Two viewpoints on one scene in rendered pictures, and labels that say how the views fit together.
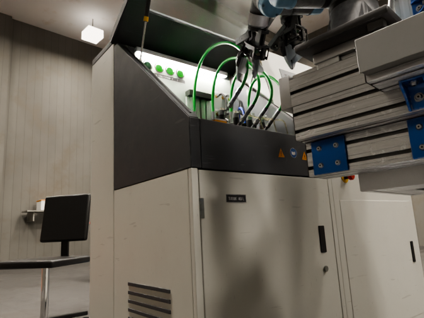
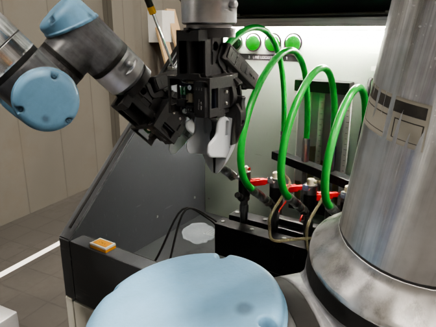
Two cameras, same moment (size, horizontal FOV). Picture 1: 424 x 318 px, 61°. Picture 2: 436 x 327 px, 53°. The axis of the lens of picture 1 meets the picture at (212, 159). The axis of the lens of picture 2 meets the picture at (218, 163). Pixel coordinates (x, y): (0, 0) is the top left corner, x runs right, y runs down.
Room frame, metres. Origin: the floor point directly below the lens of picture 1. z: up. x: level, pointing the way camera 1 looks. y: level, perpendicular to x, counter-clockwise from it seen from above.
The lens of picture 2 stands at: (1.12, -0.94, 1.41)
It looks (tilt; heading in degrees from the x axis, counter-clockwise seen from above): 17 degrees down; 72
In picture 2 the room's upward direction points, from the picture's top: straight up
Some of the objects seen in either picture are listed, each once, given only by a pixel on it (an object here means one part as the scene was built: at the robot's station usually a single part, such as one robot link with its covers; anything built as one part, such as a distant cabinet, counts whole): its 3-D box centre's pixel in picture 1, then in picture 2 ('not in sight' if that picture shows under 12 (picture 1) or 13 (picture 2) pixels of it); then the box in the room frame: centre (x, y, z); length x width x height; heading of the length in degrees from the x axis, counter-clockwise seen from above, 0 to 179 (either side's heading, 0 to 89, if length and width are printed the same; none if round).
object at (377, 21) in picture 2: (184, 64); (299, 23); (1.69, 0.11, 1.43); 0.54 x 0.03 x 0.02; 128
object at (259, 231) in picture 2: not in sight; (289, 262); (1.56, -0.15, 0.91); 0.34 x 0.10 x 0.15; 128
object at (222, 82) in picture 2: (292, 31); (206, 72); (1.30, -0.34, 1.36); 0.09 x 0.08 x 0.12; 38
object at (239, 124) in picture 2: not in sight; (228, 114); (1.34, -0.34, 1.29); 0.05 x 0.02 x 0.09; 128
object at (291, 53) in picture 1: (291, 55); (200, 144); (1.30, -0.33, 1.25); 0.06 x 0.03 x 0.09; 38
